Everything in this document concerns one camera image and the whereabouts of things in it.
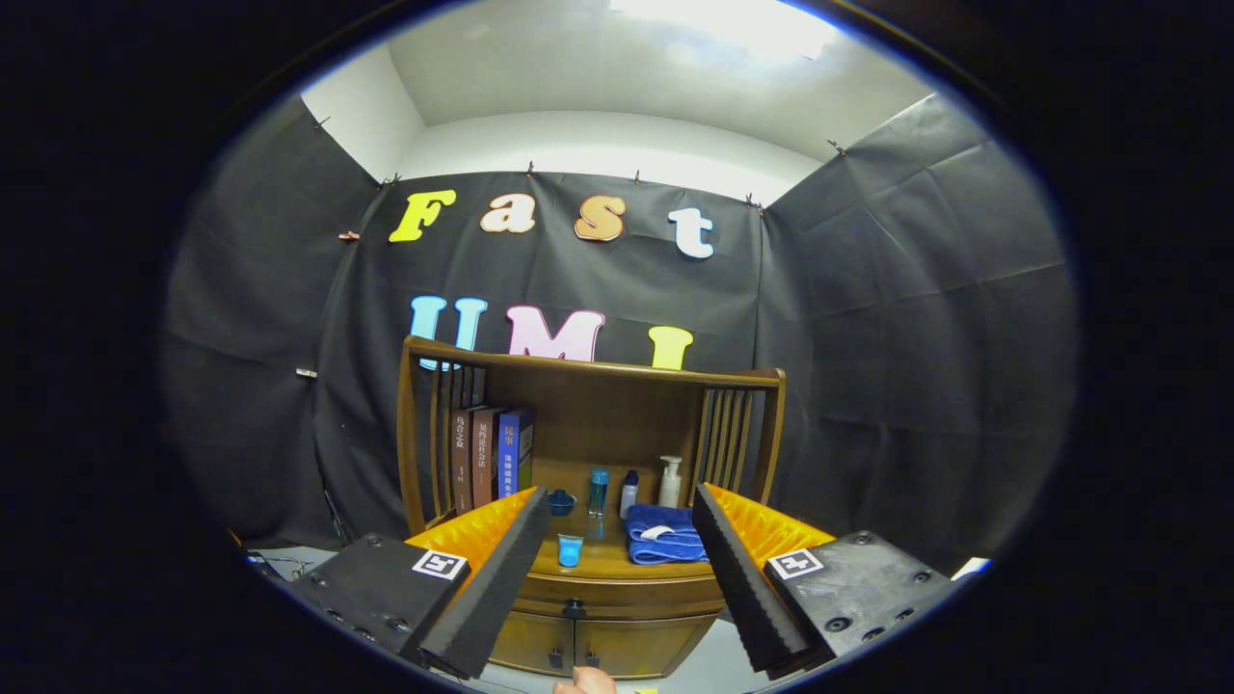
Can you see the black backdrop cloth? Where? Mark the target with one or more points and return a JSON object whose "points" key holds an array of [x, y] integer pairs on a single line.
{"points": [[868, 337]]}

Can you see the small white bottle blue cap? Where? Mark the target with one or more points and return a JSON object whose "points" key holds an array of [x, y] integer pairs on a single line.
{"points": [[629, 499]]}

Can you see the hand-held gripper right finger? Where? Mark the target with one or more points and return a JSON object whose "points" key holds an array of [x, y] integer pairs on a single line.
{"points": [[744, 588]]}

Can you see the teal glass bottle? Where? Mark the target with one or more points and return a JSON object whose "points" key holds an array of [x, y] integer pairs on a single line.
{"points": [[599, 493]]}

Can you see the wooden drawer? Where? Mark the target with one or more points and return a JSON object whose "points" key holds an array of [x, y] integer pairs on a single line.
{"points": [[636, 596]]}

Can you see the wooden cabinet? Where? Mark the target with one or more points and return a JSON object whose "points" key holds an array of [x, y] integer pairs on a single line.
{"points": [[617, 424]]}

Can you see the wooden countertop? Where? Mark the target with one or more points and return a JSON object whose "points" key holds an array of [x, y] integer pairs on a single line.
{"points": [[603, 561]]}

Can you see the blue book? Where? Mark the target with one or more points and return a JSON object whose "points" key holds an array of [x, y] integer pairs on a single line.
{"points": [[511, 453]]}

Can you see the blue white cosmetic tube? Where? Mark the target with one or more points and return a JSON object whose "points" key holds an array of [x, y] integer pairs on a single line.
{"points": [[570, 551]]}

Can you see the white pump bottle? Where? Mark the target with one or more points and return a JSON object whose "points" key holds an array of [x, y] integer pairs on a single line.
{"points": [[670, 487]]}

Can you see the brown book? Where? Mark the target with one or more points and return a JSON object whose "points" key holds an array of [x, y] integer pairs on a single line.
{"points": [[484, 458], [462, 463]]}

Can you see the dark blue lidded bowl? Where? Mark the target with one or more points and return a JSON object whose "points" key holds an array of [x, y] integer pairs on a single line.
{"points": [[561, 501]]}

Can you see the folded blue towel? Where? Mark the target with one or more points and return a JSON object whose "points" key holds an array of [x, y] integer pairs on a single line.
{"points": [[665, 542]]}

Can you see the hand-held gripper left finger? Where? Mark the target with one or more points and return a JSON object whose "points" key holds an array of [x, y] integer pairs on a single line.
{"points": [[492, 588]]}

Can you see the wooden cabinet door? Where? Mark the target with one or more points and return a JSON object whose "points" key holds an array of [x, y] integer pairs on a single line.
{"points": [[646, 644], [530, 638]]}

